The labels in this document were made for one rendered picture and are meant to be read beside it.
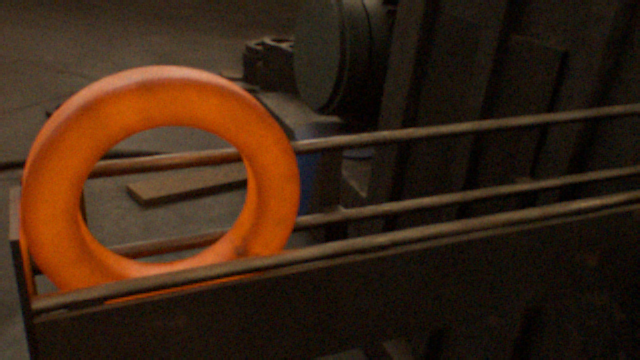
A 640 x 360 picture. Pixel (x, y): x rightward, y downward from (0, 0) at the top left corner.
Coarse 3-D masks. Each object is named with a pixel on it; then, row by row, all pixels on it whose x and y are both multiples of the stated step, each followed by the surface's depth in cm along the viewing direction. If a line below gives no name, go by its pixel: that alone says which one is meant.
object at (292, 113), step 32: (320, 0) 181; (352, 0) 174; (384, 0) 178; (320, 32) 182; (352, 32) 171; (384, 32) 176; (320, 64) 183; (352, 64) 172; (384, 64) 177; (256, 96) 225; (288, 96) 227; (320, 96) 185; (352, 96) 179; (288, 128) 198; (320, 160) 176; (352, 160) 175; (352, 192) 159; (352, 224) 160
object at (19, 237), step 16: (16, 192) 42; (16, 208) 40; (16, 224) 38; (16, 240) 37; (16, 256) 37; (16, 272) 38; (32, 272) 44; (32, 288) 42; (32, 320) 39; (32, 336) 40; (32, 352) 40
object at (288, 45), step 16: (256, 48) 267; (272, 48) 247; (288, 48) 226; (256, 64) 270; (272, 64) 249; (288, 64) 226; (240, 80) 285; (256, 80) 273; (272, 80) 250; (288, 80) 229
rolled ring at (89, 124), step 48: (96, 96) 38; (144, 96) 39; (192, 96) 40; (240, 96) 41; (48, 144) 38; (96, 144) 39; (240, 144) 42; (288, 144) 44; (48, 192) 39; (288, 192) 45; (48, 240) 41; (96, 240) 45; (240, 240) 46
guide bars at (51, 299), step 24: (504, 216) 52; (528, 216) 53; (552, 216) 54; (360, 240) 48; (384, 240) 48; (408, 240) 49; (216, 264) 44; (240, 264) 44; (264, 264) 45; (288, 264) 45; (96, 288) 41; (120, 288) 41; (144, 288) 42; (168, 288) 42; (48, 312) 40
